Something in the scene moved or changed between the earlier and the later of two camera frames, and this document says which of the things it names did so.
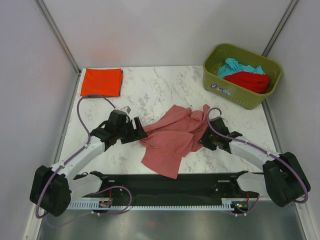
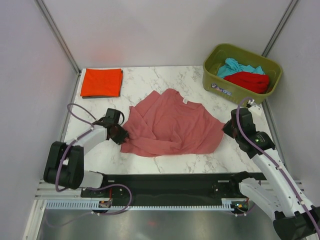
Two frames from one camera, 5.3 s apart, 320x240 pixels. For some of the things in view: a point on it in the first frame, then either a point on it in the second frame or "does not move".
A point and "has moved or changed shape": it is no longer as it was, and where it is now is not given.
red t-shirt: (258, 83) does not move
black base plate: (152, 187) does not move
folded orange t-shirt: (101, 82) does not move
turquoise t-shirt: (232, 66) does not move
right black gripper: (204, 139) → (226, 128)
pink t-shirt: (170, 140) has moved or changed shape
